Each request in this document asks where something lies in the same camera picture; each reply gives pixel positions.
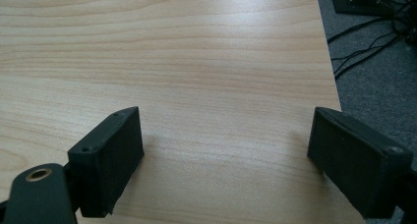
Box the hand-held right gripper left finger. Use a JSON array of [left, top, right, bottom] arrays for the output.
[[67, 106, 146, 218]]

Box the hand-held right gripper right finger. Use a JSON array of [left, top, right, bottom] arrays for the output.
[[307, 106, 415, 220]]

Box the black cable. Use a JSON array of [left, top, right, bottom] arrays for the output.
[[333, 33, 406, 81], [327, 17, 394, 45], [330, 30, 399, 62]]

